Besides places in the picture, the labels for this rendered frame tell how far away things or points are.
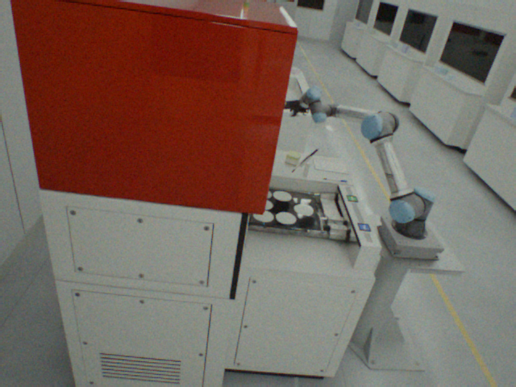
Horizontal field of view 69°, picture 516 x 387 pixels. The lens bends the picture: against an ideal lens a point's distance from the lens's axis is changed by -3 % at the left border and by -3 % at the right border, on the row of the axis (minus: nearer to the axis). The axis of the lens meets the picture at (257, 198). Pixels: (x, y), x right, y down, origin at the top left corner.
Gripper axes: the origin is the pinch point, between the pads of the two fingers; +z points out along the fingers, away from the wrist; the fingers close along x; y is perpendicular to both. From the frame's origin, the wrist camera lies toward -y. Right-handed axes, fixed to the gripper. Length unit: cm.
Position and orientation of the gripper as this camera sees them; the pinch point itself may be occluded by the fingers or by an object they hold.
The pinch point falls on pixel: (289, 113)
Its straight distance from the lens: 246.5
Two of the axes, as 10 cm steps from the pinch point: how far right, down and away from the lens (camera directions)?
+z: -2.6, 1.3, 9.6
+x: 0.5, -9.9, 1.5
